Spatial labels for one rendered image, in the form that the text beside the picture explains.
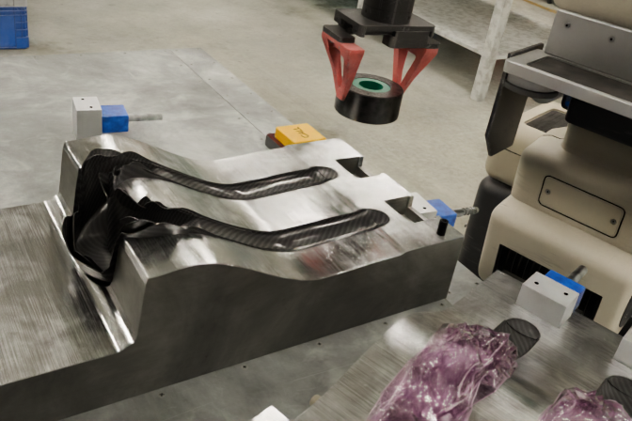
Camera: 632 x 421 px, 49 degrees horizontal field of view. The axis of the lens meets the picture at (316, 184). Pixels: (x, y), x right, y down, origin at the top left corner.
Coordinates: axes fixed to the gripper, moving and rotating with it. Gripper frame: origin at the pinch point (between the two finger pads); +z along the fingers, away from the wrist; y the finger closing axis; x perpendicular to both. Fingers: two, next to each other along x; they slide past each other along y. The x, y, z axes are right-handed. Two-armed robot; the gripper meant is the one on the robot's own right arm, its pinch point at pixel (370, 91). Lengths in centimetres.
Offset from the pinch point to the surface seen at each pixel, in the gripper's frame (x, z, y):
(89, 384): 20.5, 17.0, 37.1
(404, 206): 7.7, 12.2, -3.2
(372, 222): 11.2, 11.2, 3.9
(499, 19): -199, 51, -214
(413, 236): 15.6, 10.7, 1.4
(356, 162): -3.1, 11.6, -2.4
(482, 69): -201, 79, -214
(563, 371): 35.3, 14.0, -3.5
